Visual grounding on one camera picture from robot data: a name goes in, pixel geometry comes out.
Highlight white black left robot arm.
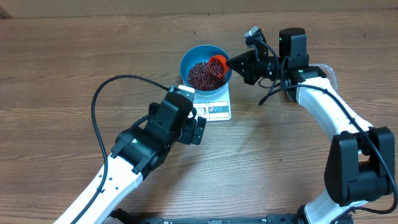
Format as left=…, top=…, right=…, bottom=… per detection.
left=56, top=89, right=206, bottom=223

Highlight red beans in bowl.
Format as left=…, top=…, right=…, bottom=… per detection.
left=187, top=62, right=225, bottom=91

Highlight clear plastic food container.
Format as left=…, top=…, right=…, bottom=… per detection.
left=281, top=63, right=338, bottom=91

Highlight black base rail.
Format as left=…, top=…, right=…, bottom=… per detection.
left=106, top=208, right=305, bottom=224

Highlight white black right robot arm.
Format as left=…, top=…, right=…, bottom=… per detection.
left=226, top=27, right=397, bottom=223

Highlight red beans in scoop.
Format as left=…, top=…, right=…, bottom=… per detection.
left=209, top=60, right=224, bottom=77

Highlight white digital kitchen scale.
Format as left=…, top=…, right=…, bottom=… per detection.
left=193, top=84, right=232, bottom=122

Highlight red measuring scoop blue handle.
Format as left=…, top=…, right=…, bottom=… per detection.
left=208, top=55, right=229, bottom=78

